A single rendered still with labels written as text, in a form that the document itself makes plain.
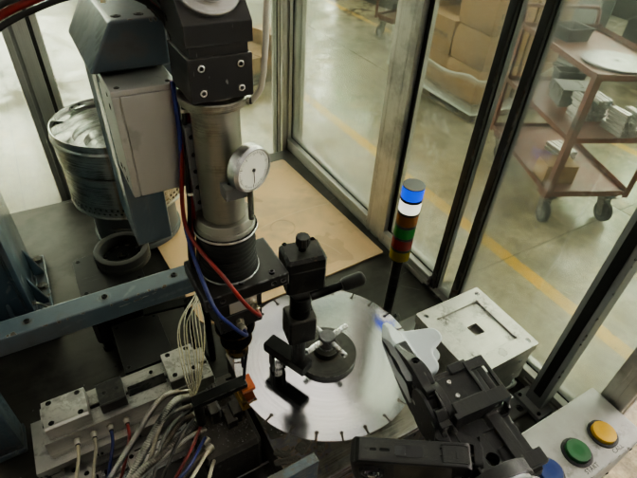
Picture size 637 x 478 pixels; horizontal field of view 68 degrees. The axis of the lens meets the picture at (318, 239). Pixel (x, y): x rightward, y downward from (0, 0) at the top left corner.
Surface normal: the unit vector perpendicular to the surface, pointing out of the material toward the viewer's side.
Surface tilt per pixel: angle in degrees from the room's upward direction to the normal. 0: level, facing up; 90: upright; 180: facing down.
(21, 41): 90
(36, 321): 0
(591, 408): 0
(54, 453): 90
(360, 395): 0
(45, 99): 90
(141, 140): 90
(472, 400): 10
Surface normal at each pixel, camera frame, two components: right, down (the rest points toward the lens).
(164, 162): 0.50, 0.57
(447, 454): -0.12, -0.72
